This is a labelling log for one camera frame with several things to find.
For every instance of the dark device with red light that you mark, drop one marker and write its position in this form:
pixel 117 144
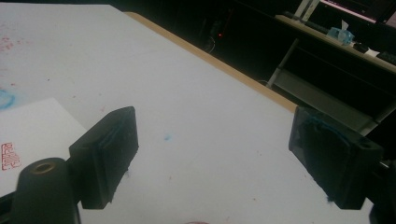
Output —
pixel 220 34

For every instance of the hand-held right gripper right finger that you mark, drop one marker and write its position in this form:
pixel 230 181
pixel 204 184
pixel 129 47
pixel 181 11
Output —
pixel 333 158

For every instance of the round red ink pad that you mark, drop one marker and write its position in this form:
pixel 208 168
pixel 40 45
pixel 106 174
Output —
pixel 196 222

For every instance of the wooden desk with metal frame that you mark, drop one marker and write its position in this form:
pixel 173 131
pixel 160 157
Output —
pixel 327 99

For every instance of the small white paper note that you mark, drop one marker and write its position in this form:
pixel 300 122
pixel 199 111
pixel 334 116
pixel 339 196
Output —
pixel 372 53

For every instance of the black keyboard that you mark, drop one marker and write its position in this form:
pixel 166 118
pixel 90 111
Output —
pixel 387 58

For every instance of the long dark bar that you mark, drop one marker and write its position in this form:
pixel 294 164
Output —
pixel 308 23

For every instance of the black computer mouse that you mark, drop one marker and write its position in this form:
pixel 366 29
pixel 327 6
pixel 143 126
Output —
pixel 361 47

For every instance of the white paper sheet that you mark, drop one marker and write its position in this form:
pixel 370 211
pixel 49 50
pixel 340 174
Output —
pixel 34 133

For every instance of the blue tissue box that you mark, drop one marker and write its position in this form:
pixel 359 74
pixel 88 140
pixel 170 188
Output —
pixel 341 34

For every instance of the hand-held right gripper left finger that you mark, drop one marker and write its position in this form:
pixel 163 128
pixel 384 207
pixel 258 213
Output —
pixel 106 155

